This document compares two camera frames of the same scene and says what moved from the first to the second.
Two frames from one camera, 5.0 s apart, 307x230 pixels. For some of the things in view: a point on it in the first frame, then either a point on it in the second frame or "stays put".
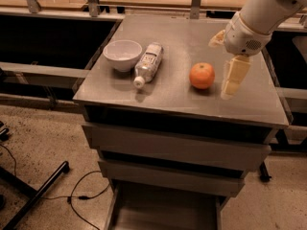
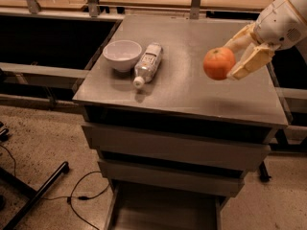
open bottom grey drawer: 135,206 stays put
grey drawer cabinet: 171,146 stays put
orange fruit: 201,75 -> 218,61
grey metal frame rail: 22,70 stays put
